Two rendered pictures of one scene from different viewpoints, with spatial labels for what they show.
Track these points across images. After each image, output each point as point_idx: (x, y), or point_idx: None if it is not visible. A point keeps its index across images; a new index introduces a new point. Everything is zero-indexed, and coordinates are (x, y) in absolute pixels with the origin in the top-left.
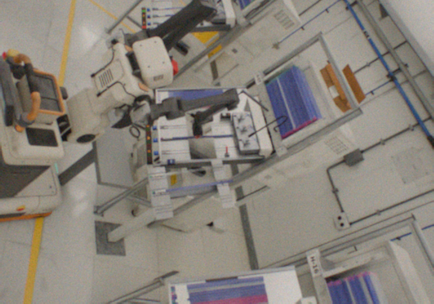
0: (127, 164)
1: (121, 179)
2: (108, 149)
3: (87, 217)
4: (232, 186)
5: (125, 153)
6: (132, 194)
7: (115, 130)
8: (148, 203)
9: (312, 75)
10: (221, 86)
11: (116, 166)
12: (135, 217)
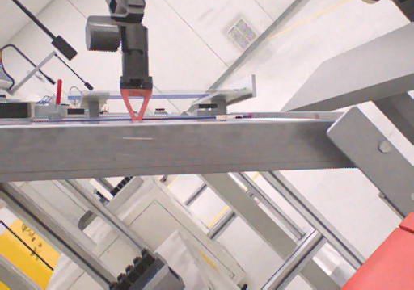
0: (305, 102)
1: (299, 92)
2: (352, 61)
3: None
4: (24, 280)
5: (322, 97)
6: (307, 241)
7: (373, 69)
8: (268, 277)
9: None
10: None
11: (319, 81)
12: (278, 225)
